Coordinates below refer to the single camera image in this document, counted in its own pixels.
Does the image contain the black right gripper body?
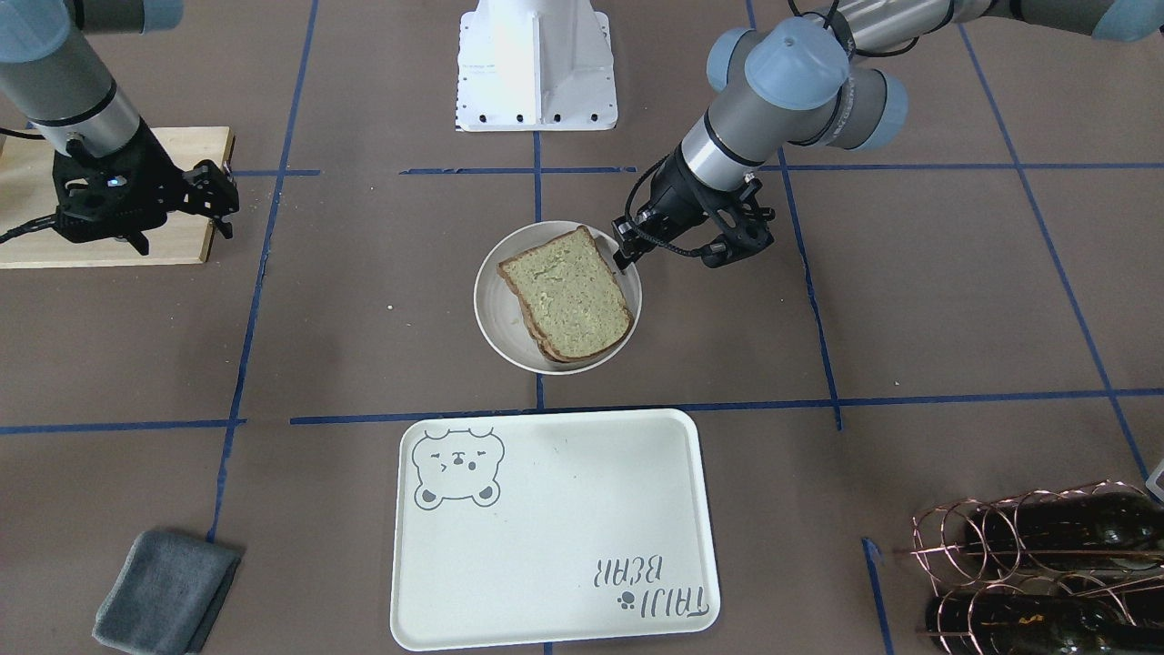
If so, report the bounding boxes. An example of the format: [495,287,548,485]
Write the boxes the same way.
[54,127,193,256]

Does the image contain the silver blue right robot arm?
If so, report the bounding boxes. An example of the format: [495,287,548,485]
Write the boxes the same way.
[1,1,237,256]

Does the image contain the cream bear serving tray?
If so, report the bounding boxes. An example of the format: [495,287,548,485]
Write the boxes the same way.
[389,408,722,652]

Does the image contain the folded grey cloth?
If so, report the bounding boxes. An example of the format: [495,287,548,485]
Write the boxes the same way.
[92,529,242,654]

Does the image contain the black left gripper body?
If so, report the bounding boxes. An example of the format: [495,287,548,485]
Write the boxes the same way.
[627,150,775,268]

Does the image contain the copper wire bottle rack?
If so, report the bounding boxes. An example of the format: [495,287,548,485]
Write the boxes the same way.
[906,480,1163,629]

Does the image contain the white round plate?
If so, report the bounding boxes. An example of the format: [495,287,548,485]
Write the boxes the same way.
[474,221,631,376]

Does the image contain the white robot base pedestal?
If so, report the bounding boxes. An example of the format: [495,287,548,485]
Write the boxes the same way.
[455,1,619,133]

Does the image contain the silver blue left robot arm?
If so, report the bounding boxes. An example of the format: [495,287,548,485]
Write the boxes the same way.
[613,1,1163,269]

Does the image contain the dark glass wine bottle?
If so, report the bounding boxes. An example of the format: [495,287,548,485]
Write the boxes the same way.
[927,591,1163,654]
[963,490,1163,572]

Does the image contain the wooden cutting board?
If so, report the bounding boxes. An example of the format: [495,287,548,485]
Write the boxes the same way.
[1,126,236,269]

